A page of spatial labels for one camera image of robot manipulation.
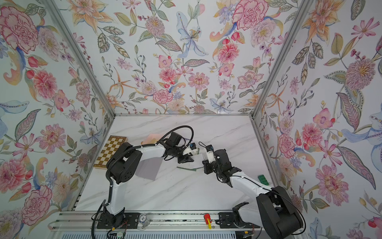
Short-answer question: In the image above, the green floral letter paper top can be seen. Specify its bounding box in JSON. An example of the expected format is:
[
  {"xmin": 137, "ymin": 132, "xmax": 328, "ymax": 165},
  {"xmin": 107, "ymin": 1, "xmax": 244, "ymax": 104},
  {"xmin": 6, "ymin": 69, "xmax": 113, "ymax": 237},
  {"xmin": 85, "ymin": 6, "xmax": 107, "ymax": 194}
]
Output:
[{"xmin": 177, "ymin": 166, "xmax": 203, "ymax": 171}]

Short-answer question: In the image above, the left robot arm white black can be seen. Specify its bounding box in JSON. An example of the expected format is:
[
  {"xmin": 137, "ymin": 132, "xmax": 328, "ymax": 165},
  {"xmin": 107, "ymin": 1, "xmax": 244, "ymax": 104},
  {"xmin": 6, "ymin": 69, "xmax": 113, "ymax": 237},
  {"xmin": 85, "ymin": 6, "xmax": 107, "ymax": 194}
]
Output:
[{"xmin": 102, "ymin": 132, "xmax": 198, "ymax": 217}]

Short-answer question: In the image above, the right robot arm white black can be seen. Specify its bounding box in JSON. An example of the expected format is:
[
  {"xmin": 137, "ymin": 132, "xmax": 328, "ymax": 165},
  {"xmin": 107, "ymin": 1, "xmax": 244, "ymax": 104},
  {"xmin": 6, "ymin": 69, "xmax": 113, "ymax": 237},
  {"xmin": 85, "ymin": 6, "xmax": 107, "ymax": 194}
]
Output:
[{"xmin": 203, "ymin": 146, "xmax": 306, "ymax": 239}]

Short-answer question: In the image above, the pink envelope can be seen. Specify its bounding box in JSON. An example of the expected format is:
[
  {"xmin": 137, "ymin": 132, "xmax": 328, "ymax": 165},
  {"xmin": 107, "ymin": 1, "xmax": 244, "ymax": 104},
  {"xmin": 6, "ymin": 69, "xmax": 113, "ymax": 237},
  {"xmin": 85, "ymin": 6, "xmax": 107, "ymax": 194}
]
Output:
[{"xmin": 141, "ymin": 133, "xmax": 163, "ymax": 145}]

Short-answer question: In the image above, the grey envelope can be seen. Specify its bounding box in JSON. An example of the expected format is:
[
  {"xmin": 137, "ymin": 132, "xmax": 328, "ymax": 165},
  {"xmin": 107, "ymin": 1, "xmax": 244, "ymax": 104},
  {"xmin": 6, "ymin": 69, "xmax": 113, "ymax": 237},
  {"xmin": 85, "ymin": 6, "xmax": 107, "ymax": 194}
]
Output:
[{"xmin": 135, "ymin": 157, "xmax": 163, "ymax": 181}]

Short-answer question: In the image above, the red emergency stop button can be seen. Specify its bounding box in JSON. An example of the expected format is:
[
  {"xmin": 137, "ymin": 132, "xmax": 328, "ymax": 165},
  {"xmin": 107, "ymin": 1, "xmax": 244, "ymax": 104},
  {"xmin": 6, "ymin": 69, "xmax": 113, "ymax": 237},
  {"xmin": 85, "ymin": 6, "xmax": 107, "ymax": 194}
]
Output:
[{"xmin": 204, "ymin": 214, "xmax": 212, "ymax": 230}]

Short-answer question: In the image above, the wooden chessboard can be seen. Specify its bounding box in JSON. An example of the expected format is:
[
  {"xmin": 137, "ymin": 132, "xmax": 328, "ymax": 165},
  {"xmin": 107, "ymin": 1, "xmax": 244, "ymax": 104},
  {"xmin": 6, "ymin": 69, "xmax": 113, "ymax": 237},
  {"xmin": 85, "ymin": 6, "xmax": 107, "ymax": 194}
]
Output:
[{"xmin": 93, "ymin": 135, "xmax": 127, "ymax": 169}]

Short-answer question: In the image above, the round silver knob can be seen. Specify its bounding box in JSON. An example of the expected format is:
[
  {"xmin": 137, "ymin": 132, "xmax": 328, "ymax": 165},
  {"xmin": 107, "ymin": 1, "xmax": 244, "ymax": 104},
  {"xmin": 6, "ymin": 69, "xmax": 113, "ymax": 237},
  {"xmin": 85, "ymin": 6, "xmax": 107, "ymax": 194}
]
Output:
[{"xmin": 139, "ymin": 214, "xmax": 150, "ymax": 228}]

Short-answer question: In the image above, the small green circuit board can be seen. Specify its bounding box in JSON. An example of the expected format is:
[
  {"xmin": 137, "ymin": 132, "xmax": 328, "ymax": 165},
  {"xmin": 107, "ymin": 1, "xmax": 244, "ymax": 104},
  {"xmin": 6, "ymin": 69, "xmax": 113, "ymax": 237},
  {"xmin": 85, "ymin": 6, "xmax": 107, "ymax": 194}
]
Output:
[{"xmin": 106, "ymin": 232, "xmax": 125, "ymax": 239}]

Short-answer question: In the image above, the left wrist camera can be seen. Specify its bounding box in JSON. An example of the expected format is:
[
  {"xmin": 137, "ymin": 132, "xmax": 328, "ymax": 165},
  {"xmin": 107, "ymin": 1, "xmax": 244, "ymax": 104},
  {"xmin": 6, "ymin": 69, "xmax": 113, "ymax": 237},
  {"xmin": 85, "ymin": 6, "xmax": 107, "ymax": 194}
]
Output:
[{"xmin": 183, "ymin": 142, "xmax": 200, "ymax": 156}]

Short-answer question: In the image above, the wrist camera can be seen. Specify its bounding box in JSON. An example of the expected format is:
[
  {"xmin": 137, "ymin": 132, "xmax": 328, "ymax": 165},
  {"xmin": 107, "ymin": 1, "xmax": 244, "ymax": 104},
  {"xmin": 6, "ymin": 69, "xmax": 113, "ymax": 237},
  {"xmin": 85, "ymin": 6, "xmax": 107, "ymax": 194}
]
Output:
[
  {"xmin": 206, "ymin": 144, "xmax": 215, "ymax": 164},
  {"xmin": 183, "ymin": 142, "xmax": 200, "ymax": 156}
]

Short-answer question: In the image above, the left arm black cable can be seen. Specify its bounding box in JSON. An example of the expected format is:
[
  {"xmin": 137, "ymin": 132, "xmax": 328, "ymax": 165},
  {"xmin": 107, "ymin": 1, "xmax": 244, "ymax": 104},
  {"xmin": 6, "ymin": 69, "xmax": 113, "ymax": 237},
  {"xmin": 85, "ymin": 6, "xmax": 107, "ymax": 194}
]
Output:
[{"xmin": 156, "ymin": 125, "xmax": 195, "ymax": 150}]

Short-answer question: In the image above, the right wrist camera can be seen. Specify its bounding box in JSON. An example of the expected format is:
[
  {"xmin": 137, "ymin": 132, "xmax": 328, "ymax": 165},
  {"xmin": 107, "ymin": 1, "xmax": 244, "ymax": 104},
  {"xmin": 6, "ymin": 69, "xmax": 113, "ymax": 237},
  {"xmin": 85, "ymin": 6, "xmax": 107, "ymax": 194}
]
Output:
[{"xmin": 206, "ymin": 144, "xmax": 215, "ymax": 164}]

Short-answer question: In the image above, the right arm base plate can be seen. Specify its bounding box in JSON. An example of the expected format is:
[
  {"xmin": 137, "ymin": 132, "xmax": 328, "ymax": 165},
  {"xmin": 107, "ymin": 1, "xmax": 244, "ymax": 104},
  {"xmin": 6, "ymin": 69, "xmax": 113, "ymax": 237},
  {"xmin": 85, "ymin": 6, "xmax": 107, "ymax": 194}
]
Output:
[{"xmin": 215, "ymin": 212, "xmax": 260, "ymax": 229}]

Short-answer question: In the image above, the aluminium rail frame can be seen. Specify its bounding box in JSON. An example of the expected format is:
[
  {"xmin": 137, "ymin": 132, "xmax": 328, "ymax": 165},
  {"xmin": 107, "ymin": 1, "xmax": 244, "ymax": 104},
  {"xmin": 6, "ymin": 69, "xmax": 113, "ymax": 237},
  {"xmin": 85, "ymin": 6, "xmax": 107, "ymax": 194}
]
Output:
[{"xmin": 48, "ymin": 210, "xmax": 271, "ymax": 239}]

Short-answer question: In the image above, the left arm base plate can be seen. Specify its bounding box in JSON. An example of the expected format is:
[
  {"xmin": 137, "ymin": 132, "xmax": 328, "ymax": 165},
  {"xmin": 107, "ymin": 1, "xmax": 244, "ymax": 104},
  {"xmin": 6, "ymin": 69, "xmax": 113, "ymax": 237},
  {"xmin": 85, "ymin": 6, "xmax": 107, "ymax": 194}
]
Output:
[{"xmin": 96, "ymin": 213, "xmax": 140, "ymax": 230}]

